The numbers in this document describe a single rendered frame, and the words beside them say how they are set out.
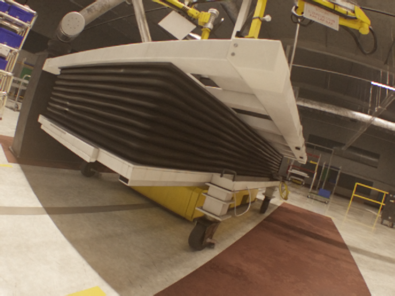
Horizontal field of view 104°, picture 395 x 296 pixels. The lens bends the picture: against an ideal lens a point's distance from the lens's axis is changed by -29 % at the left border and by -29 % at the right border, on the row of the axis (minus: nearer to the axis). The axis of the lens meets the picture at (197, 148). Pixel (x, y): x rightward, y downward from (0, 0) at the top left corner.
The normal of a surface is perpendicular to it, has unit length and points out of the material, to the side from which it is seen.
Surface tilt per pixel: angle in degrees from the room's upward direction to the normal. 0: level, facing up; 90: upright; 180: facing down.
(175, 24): 90
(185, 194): 90
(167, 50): 90
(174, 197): 90
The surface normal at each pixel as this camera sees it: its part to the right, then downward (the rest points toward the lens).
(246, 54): -0.49, -0.15
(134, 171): 0.82, 0.26
